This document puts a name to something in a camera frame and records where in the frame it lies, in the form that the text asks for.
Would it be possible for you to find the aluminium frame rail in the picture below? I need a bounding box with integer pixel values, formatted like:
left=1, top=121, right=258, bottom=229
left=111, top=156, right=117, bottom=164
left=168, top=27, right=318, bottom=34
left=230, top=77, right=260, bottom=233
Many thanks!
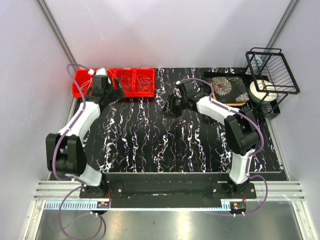
left=33, top=180, right=81, bottom=200

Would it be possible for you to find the glass cup in rack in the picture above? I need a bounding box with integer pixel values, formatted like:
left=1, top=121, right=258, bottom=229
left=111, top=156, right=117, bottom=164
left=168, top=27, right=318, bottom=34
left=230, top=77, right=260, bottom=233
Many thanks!
left=250, top=56, right=263, bottom=75

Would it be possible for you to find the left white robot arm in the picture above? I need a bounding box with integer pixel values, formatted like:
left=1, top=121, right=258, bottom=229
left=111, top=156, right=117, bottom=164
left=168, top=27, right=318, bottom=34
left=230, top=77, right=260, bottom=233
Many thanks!
left=45, top=68, right=125, bottom=198

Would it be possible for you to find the red storage bin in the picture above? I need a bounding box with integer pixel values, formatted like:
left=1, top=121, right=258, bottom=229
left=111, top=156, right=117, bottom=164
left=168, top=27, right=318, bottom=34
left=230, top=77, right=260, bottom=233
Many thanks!
left=134, top=68, right=156, bottom=98
left=95, top=68, right=116, bottom=87
left=71, top=68, right=96, bottom=99
left=112, top=68, right=135, bottom=98

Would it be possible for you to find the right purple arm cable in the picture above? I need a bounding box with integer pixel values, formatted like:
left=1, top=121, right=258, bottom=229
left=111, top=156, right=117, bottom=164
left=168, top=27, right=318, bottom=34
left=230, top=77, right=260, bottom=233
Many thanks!
left=176, top=77, right=270, bottom=217

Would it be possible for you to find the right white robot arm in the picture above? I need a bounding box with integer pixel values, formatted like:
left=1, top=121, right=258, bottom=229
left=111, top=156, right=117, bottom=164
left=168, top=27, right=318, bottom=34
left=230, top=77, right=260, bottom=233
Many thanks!
left=160, top=78, right=264, bottom=199

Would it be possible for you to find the black tray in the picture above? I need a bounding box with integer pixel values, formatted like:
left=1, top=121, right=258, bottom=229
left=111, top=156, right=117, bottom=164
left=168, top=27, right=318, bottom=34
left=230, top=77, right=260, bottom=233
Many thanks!
left=202, top=71, right=281, bottom=119

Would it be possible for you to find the floral square plate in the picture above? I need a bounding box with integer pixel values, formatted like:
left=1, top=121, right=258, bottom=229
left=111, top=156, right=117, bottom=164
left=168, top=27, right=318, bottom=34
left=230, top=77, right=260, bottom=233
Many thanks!
left=209, top=76, right=250, bottom=107

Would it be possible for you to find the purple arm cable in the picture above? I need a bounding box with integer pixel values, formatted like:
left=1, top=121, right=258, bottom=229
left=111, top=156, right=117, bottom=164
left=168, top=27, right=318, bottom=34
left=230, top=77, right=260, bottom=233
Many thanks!
left=49, top=63, right=107, bottom=238
left=176, top=77, right=270, bottom=217

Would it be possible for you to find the black wire dish rack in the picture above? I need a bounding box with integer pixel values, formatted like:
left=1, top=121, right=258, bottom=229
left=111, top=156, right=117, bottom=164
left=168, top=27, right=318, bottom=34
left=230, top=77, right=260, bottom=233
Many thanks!
left=245, top=47, right=300, bottom=107

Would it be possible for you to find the brown cable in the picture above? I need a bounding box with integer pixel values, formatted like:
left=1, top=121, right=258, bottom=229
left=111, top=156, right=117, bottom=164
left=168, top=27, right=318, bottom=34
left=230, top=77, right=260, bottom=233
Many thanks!
left=119, top=72, right=135, bottom=91

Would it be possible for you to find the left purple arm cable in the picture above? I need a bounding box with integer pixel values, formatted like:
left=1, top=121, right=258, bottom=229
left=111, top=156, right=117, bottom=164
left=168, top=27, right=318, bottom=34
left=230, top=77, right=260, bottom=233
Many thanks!
left=49, top=63, right=107, bottom=238

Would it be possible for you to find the white cable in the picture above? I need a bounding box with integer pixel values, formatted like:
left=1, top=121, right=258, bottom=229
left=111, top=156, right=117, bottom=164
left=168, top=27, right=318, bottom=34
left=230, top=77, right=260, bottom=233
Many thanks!
left=79, top=76, right=94, bottom=95

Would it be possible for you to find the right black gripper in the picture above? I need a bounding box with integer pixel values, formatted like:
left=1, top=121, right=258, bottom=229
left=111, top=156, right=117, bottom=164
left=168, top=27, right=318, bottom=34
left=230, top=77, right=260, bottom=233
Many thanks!
left=158, top=93, right=187, bottom=120

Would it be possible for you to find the white green bowl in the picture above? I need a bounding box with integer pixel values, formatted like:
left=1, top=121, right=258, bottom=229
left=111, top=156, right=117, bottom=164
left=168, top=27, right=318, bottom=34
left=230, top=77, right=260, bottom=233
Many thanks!
left=249, top=79, right=278, bottom=104

